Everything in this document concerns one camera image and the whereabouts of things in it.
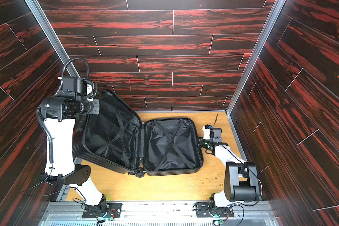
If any black hard-shell suitcase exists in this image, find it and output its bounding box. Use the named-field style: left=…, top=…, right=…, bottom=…
left=73, top=90, right=204, bottom=177

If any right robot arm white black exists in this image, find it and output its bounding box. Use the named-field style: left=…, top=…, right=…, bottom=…
left=198, top=137, right=263, bottom=209

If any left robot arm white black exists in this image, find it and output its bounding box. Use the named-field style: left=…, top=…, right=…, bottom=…
left=36, top=96, right=108, bottom=216

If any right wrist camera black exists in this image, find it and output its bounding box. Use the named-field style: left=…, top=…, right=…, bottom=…
left=202, top=124, right=222, bottom=143

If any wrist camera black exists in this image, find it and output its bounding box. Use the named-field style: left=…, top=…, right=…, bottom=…
left=61, top=77, right=94, bottom=96
left=202, top=124, right=222, bottom=143

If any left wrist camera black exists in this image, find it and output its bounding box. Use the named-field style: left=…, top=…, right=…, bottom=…
left=61, top=77, right=94, bottom=96

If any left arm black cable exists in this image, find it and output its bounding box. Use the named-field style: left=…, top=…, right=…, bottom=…
left=54, top=57, right=90, bottom=97

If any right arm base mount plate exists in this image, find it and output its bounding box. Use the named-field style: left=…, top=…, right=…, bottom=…
left=193, top=202, right=234, bottom=218

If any left aluminium corner post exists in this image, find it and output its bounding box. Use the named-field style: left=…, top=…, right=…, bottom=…
left=24, top=0, right=69, bottom=64

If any aluminium corner post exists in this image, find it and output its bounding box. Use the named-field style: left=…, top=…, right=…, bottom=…
left=227, top=0, right=286, bottom=118
left=24, top=0, right=69, bottom=64

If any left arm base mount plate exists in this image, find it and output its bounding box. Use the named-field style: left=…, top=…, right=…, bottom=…
left=82, top=202, right=123, bottom=219

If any aluminium front rail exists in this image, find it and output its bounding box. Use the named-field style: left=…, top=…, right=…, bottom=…
left=39, top=201, right=281, bottom=226

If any right aluminium corner post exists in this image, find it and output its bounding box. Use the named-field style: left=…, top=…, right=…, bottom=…
left=227, top=0, right=286, bottom=118

